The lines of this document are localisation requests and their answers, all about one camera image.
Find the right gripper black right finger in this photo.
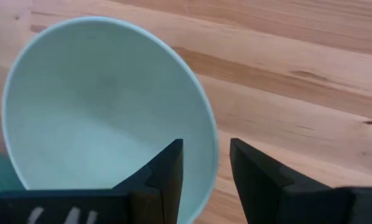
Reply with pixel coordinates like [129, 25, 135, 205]
[230, 138, 372, 224]

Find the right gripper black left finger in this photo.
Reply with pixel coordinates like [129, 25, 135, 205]
[0, 138, 185, 224]

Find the light mint bowl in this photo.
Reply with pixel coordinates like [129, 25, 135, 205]
[1, 16, 220, 224]

